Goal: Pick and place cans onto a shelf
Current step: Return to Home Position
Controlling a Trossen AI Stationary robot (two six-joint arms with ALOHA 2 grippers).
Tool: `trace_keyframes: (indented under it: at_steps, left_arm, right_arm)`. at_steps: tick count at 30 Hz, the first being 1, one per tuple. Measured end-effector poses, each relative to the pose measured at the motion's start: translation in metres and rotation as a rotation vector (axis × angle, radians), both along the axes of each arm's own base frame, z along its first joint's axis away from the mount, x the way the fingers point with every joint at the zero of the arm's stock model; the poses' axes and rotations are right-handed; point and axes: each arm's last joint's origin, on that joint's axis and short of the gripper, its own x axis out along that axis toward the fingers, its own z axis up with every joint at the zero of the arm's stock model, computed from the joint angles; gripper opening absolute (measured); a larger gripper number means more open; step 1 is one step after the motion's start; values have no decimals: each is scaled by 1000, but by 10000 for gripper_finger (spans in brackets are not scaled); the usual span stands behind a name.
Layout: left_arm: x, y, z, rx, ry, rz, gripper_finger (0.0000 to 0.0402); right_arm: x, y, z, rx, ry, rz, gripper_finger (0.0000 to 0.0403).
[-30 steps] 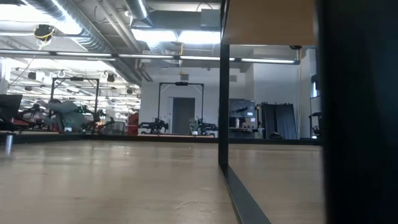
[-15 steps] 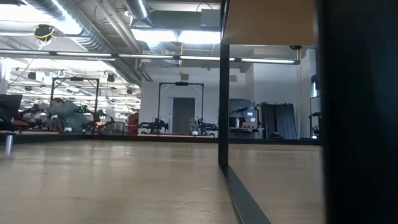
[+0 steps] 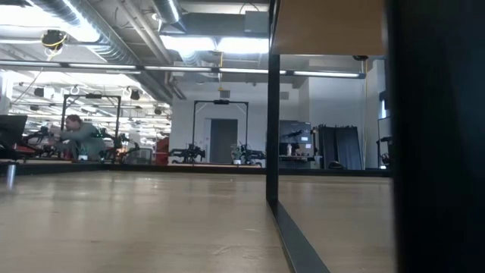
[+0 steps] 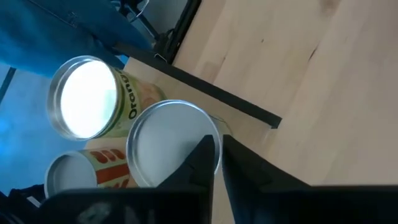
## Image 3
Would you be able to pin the small hanging grey box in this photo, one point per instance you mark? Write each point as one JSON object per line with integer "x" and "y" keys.
{"x": 225, "y": 93}

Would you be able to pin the dark wall screen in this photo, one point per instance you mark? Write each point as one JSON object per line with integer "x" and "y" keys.
{"x": 383, "y": 104}

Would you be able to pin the person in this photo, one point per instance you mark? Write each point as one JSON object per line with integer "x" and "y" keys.
{"x": 83, "y": 138}

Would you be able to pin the white bottle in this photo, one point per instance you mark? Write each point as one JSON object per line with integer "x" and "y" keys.
{"x": 289, "y": 149}

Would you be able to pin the black frame wooden shelf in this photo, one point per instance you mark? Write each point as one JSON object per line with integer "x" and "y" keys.
{"x": 439, "y": 151}

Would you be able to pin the small potted plant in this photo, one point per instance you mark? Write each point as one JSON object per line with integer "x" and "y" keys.
{"x": 237, "y": 155}

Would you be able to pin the smooth silver ceiling duct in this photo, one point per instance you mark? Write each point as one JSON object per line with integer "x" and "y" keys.
{"x": 166, "y": 11}

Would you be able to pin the red background object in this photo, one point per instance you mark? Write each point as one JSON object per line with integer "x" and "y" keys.
{"x": 163, "y": 151}

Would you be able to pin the background desk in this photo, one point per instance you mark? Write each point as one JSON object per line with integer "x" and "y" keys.
{"x": 301, "y": 159}

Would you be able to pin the small white pot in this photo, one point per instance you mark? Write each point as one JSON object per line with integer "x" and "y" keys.
{"x": 82, "y": 157}

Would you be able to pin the bright ceiling light panel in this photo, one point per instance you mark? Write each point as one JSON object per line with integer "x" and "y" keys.
{"x": 227, "y": 44}

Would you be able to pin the long LED light bar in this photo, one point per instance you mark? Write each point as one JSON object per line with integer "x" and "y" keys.
{"x": 178, "y": 68}

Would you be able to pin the black equipment stand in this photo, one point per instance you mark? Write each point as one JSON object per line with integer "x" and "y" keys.
{"x": 383, "y": 151}

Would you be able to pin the black overhead camera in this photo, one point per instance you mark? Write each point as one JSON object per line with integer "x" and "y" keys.
{"x": 54, "y": 39}

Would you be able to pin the door in far wall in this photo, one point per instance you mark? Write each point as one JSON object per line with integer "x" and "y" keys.
{"x": 223, "y": 136}

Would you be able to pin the black monitor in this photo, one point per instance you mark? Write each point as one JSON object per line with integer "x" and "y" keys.
{"x": 11, "y": 129}

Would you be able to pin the dark background monitor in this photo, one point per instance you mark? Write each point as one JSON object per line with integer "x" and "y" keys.
{"x": 297, "y": 130}

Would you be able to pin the black gantry frame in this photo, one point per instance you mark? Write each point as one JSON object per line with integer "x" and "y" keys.
{"x": 92, "y": 96}
{"x": 221, "y": 101}

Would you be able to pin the grey ceiling box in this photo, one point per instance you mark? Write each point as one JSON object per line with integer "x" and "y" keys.
{"x": 257, "y": 22}

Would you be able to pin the black ceiling camera dome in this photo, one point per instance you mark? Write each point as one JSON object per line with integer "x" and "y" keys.
{"x": 360, "y": 58}

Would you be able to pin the round black floor object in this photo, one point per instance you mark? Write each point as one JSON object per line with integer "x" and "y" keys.
{"x": 336, "y": 165}

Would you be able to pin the background black robot arm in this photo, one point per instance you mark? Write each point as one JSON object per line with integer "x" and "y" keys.
{"x": 250, "y": 154}
{"x": 121, "y": 143}
{"x": 38, "y": 137}
{"x": 189, "y": 153}

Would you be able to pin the black curtain panels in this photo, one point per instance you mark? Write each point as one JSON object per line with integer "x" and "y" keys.
{"x": 341, "y": 148}

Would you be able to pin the short metal post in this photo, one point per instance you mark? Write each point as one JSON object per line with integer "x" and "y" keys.
{"x": 10, "y": 176}

